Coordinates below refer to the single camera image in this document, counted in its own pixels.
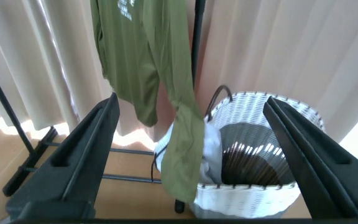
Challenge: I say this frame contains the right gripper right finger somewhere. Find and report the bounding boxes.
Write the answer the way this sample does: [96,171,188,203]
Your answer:
[262,96,358,218]

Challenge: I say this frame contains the green printed shirt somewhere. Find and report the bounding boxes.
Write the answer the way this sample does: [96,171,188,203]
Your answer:
[89,0,206,205]

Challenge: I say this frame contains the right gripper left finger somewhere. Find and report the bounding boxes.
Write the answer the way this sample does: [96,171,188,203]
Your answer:
[5,92,121,220]

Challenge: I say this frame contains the white laundry basket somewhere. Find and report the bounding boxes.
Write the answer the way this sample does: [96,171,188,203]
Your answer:
[190,85,326,220]

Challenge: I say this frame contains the black clothes rack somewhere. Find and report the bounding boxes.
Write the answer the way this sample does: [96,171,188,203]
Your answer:
[0,0,208,215]

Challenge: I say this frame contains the pale grey shorts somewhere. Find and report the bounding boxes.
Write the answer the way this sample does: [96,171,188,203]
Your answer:
[150,119,224,185]

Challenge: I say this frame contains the beige curtain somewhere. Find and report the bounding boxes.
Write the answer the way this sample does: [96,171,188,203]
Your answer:
[0,0,358,152]

